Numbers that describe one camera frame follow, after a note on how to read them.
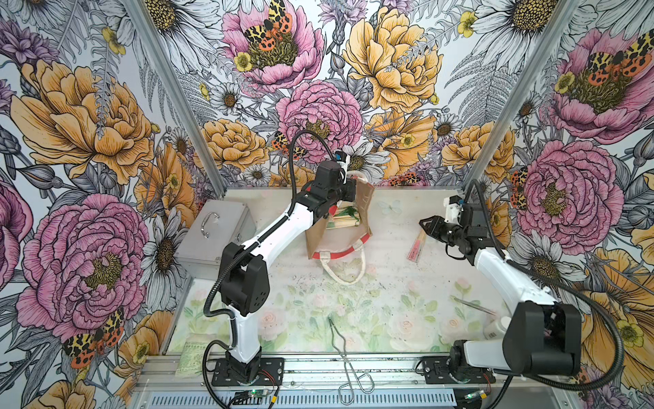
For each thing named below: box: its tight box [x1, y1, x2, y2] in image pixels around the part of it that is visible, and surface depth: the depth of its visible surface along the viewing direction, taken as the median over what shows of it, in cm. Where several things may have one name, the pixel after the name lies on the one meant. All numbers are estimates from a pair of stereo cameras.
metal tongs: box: [328, 316, 375, 406], surface depth 76 cm
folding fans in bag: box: [326, 199, 361, 231], surface depth 107 cm
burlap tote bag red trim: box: [305, 178, 375, 286], surface depth 93 cm
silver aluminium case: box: [173, 199, 257, 281], surface depth 91 cm
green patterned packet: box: [175, 336, 209, 378], surface depth 76 cm
